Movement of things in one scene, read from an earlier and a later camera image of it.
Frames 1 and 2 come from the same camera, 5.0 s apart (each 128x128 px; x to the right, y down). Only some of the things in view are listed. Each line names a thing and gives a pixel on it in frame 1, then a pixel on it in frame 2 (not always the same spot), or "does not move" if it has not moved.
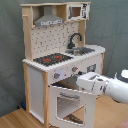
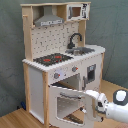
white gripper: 93,82 -> 101,107
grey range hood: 48,18 does not move
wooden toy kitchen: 55,55 does not move
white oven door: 87,98 does not move
